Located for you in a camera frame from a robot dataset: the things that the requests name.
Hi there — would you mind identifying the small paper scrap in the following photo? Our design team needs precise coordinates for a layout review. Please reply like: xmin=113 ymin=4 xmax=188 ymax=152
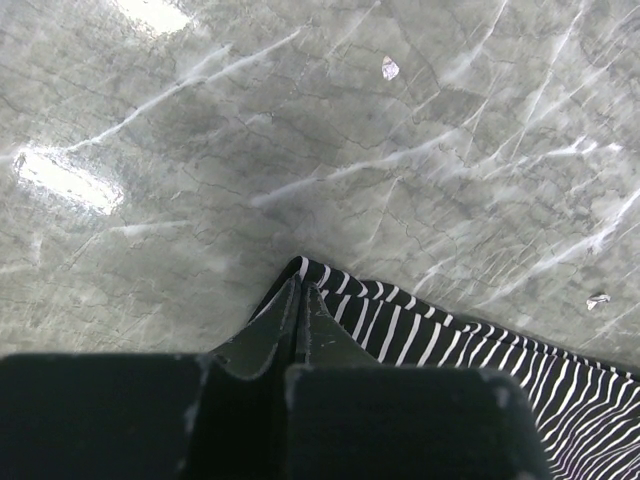
xmin=381 ymin=55 xmax=400 ymax=81
xmin=586 ymin=293 xmax=611 ymax=311

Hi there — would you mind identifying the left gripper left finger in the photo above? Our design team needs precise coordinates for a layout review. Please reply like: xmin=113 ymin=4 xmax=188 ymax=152
xmin=1 ymin=278 xmax=302 ymax=479

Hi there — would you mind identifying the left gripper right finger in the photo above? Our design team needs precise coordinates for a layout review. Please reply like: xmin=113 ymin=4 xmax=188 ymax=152
xmin=284 ymin=286 xmax=550 ymax=479

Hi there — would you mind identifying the black white striped tank top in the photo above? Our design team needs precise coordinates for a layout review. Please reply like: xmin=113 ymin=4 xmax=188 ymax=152
xmin=255 ymin=256 xmax=639 ymax=479

